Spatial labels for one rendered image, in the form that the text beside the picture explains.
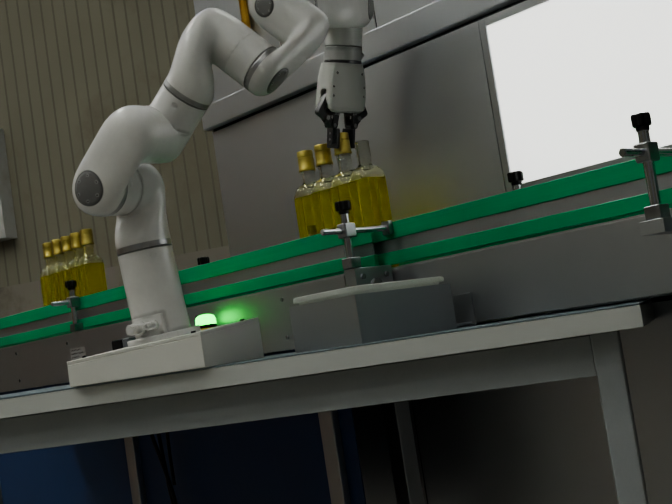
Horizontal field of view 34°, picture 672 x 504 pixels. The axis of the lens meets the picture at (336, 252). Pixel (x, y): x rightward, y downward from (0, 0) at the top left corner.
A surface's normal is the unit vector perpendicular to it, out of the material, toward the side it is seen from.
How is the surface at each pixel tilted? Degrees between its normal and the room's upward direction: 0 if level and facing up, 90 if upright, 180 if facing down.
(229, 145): 90
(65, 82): 90
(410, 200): 90
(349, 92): 108
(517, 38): 90
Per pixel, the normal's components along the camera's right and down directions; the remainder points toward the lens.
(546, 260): -0.75, 0.06
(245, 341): 0.94, -0.17
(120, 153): -0.31, 0.15
